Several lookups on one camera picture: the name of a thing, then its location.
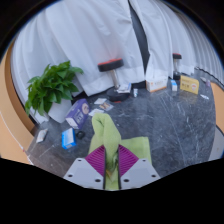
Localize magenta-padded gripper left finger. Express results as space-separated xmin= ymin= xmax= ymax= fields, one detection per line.
xmin=63 ymin=144 xmax=107 ymax=190

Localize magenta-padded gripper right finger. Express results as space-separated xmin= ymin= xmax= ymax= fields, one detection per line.
xmin=117 ymin=143 xmax=162 ymax=190

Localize light green towel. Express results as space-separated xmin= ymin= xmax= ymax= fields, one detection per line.
xmin=87 ymin=112 xmax=153 ymax=192

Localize small black round object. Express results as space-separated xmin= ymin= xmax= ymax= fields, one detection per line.
xmin=75 ymin=130 xmax=86 ymax=140

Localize blue and white box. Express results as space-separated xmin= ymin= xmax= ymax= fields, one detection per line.
xmin=61 ymin=127 xmax=77 ymax=150

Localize small white paper packet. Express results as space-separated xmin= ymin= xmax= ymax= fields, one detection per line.
xmin=88 ymin=108 xmax=105 ymax=117
xmin=93 ymin=97 xmax=108 ymax=105

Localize purple cardboard box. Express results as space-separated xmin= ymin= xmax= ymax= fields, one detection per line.
xmin=64 ymin=98 xmax=91 ymax=130

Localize small printed brown packet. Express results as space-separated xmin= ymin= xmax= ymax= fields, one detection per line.
xmin=99 ymin=101 xmax=114 ymax=112

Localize white flat packet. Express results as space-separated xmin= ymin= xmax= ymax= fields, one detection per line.
xmin=35 ymin=128 xmax=49 ymax=144

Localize white booklet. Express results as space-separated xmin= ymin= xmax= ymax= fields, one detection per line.
xmin=116 ymin=83 xmax=133 ymax=94

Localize white and orange tissue box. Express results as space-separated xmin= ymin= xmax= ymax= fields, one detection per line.
xmin=145 ymin=77 xmax=169 ymax=93

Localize green plant in white pot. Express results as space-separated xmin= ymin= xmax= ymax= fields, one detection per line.
xmin=24 ymin=60 xmax=85 ymax=125

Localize small white and blue bottle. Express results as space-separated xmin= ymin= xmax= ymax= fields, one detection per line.
xmin=170 ymin=79 xmax=179 ymax=92

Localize black stool with red rim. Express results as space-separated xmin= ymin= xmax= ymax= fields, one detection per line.
xmin=171 ymin=52 xmax=183 ymax=81
xmin=97 ymin=58 xmax=132 ymax=103

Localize yellow sign card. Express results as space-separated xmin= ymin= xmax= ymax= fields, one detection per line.
xmin=179 ymin=75 xmax=200 ymax=95

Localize small pink container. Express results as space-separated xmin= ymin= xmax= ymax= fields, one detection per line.
xmin=201 ymin=77 xmax=213 ymax=88

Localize white curtain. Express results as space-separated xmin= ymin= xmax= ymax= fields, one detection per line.
xmin=11 ymin=0 xmax=148 ymax=111
xmin=129 ymin=0 xmax=224 ymax=88

